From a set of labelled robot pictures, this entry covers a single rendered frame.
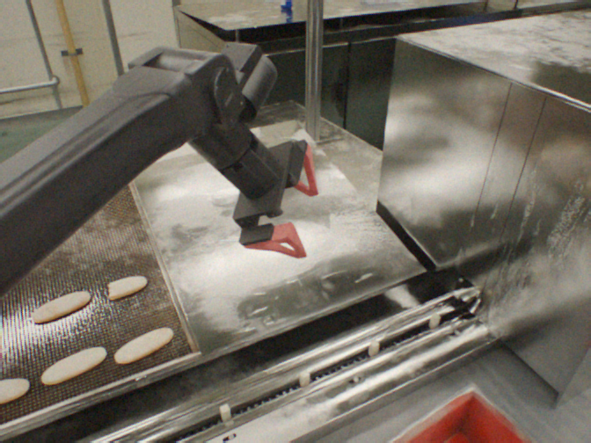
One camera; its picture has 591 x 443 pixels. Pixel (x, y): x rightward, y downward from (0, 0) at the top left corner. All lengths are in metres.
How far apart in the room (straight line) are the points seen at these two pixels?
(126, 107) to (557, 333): 0.70
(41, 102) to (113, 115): 3.98
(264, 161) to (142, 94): 0.17
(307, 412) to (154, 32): 3.51
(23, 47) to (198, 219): 3.34
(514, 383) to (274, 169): 0.61
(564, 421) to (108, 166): 0.80
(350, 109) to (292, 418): 2.13
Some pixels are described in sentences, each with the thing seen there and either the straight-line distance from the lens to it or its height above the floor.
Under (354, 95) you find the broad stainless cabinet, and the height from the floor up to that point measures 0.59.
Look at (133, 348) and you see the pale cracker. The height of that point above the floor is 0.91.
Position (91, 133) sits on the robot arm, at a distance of 0.35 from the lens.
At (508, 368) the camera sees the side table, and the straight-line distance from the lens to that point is 0.95.
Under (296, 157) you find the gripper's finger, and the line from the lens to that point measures 0.55.
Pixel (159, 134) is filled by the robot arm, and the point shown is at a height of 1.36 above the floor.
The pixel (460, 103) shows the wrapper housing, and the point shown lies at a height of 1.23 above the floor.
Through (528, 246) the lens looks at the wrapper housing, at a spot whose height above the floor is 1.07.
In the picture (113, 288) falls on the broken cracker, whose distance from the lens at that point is 0.91.
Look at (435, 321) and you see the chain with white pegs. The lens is 0.92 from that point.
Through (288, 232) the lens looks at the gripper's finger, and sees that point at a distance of 0.50.
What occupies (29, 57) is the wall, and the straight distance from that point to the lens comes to 4.24.
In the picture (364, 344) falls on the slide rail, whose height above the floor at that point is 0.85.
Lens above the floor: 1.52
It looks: 36 degrees down
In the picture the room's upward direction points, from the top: straight up
